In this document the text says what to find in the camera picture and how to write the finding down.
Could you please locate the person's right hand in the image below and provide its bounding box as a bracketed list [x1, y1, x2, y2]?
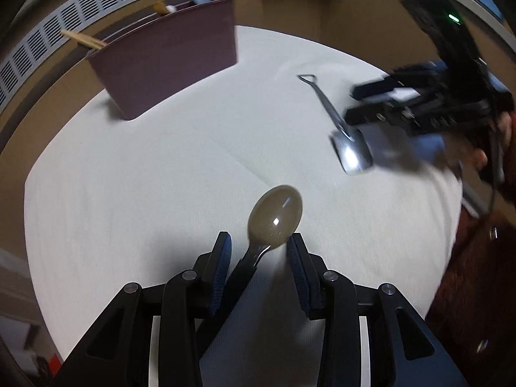
[460, 111, 512, 178]

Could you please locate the grey wall vent grille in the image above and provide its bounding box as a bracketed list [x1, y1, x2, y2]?
[0, 0, 206, 105]

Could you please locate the black-handled spoon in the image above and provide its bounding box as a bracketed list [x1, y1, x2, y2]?
[195, 184, 303, 355]

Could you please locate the person's right forearm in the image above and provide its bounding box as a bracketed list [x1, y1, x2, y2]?
[502, 113, 516, 203]

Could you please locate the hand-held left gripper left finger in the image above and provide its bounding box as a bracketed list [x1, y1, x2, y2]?
[50, 232, 232, 387]

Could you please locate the maroon utensil container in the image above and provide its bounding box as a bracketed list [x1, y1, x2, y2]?
[86, 0, 238, 122]

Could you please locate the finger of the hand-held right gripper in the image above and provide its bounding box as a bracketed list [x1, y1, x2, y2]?
[344, 102, 390, 127]
[350, 73, 420, 100]

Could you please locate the long wooden chopstick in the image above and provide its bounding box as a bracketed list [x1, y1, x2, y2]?
[74, 36, 109, 50]
[60, 30, 106, 45]

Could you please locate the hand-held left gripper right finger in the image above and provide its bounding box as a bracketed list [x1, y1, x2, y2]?
[286, 233, 469, 387]

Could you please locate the shovel-shaped metal spoon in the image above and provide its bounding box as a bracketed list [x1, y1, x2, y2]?
[297, 73, 373, 176]

